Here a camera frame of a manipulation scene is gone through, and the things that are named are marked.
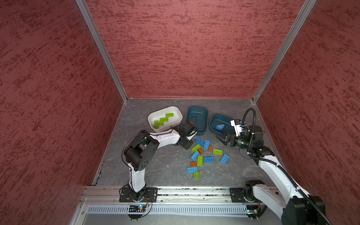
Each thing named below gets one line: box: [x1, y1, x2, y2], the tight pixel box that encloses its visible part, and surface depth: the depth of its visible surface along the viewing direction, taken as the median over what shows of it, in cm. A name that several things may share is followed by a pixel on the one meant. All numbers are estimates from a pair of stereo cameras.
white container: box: [148, 105, 183, 132], surface depth 108 cm
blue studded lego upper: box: [203, 139, 211, 150], surface depth 94 cm
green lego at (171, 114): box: [165, 112, 174, 118], surface depth 112 cm
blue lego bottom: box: [186, 166, 199, 174], surface depth 85 cm
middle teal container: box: [186, 105, 209, 136], surface depth 109 cm
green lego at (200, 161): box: [196, 155, 204, 167], surface depth 87 cm
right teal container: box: [209, 113, 236, 135], surface depth 102 cm
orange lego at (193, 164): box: [190, 161, 197, 168], surface depth 86 cm
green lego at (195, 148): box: [191, 144, 202, 153], surface depth 94 cm
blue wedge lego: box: [216, 124, 225, 132], surface depth 102 cm
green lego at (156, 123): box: [153, 120, 159, 129], surface depth 105 cm
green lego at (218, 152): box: [212, 148, 224, 157], surface depth 91 cm
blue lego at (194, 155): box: [190, 150, 200, 161], surface depth 88 cm
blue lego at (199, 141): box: [195, 137, 205, 147], surface depth 96 cm
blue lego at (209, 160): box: [203, 156, 215, 164], surface depth 88 cm
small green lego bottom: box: [193, 171, 201, 179], surface depth 83 cm
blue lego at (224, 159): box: [219, 152, 230, 165], surface depth 88 cm
